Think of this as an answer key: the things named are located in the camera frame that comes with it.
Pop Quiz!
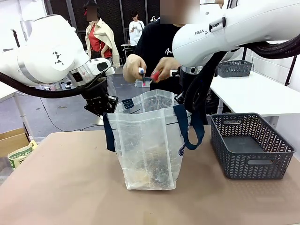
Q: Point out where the person's right hand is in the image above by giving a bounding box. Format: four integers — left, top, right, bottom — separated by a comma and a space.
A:
122, 53, 147, 83

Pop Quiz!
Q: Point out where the dark grey plastic basket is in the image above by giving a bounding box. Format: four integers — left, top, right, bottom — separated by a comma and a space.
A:
210, 112, 296, 180
217, 60, 253, 78

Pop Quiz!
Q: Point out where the white translucent shopping bag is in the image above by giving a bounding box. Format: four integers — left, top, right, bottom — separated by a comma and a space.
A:
102, 89, 206, 191

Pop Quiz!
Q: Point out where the clear plastic storage box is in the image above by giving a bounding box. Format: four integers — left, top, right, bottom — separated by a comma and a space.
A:
135, 78, 150, 88

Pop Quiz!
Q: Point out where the person in black t-shirt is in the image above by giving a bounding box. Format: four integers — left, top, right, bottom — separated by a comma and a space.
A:
133, 0, 200, 97

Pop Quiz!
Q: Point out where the small red tool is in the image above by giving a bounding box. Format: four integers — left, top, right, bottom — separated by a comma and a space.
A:
150, 70, 162, 83

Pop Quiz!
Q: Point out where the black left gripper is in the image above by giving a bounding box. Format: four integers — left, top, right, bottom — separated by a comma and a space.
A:
83, 87, 119, 117

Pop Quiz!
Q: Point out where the white pen with pink tip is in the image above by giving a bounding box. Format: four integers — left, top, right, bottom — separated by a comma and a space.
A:
138, 67, 147, 86

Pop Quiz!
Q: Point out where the large white table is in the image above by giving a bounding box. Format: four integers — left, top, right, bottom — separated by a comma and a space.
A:
210, 70, 300, 128

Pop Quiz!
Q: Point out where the black floor cable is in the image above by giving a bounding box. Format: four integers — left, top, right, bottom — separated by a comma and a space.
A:
39, 97, 105, 132

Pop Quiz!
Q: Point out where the person's left hand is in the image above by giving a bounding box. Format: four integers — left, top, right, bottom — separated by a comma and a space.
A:
152, 57, 181, 83

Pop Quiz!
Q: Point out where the mannequin with beige jacket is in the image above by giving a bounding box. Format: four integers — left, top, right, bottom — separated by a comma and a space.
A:
83, 0, 120, 96

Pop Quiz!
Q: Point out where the left arm black cable bundle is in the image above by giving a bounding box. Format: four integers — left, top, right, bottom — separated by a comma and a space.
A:
0, 71, 107, 99

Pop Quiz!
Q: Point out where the green and white carton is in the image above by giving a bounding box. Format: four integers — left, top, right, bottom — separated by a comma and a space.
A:
7, 140, 38, 169

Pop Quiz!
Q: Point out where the grey background desk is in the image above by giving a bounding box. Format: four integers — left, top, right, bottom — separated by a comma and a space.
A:
120, 43, 136, 64

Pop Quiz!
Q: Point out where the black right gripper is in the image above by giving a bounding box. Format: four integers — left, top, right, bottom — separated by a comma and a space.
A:
174, 72, 195, 111

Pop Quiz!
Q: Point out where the small white side table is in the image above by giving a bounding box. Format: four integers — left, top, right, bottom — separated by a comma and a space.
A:
0, 82, 32, 141

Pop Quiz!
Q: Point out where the right arm black cable bundle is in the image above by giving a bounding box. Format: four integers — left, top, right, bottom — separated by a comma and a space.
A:
185, 35, 300, 113

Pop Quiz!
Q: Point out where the arm black cable bundle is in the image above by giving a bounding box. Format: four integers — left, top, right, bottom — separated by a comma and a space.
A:
185, 35, 300, 113
0, 71, 107, 99

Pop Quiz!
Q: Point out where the figure in white top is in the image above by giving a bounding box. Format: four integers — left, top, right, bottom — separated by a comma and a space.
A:
128, 10, 145, 46

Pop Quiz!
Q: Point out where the brown cardboard box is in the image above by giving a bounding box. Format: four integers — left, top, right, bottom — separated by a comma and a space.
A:
0, 127, 31, 158

